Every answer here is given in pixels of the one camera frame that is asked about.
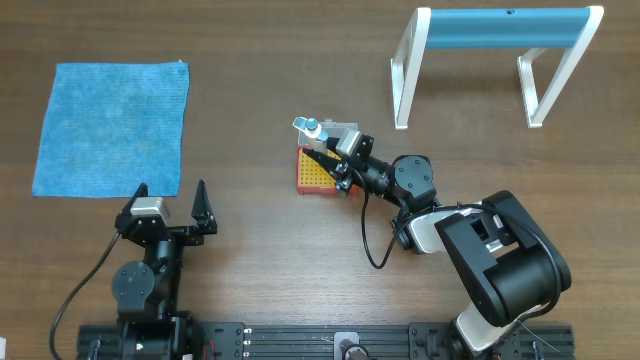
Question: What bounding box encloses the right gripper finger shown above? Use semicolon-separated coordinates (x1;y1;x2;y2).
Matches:
302;148;347;183

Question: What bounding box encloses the white pipette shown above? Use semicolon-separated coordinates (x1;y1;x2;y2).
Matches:
292;116;331;154

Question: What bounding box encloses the mounting rail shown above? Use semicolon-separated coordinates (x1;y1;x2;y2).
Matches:
77;322;576;360

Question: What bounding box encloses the black cable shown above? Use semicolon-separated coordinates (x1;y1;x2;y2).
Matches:
48;230;122;360
347;164;565;351

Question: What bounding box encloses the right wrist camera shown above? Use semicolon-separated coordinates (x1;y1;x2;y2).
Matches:
334;129;363;160

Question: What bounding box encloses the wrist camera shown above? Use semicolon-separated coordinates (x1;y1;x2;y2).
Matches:
130;196;172;227
334;129;363;160

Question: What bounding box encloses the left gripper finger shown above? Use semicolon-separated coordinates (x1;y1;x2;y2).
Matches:
191;179;218;224
122;182;149;215

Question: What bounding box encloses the blue cloth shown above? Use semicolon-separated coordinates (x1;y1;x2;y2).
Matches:
31;60;191;199

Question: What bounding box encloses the white and blue stand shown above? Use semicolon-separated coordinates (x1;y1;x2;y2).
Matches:
390;5;605;131

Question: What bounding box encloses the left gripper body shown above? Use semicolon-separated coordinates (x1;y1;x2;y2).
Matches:
115;209;219;246

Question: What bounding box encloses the red and yellow tip box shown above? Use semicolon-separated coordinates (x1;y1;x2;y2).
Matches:
296;118;361;197

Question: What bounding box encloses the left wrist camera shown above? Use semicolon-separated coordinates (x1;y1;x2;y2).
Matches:
130;196;172;227

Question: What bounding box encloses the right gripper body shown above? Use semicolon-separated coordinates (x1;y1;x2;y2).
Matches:
334;133;375;197

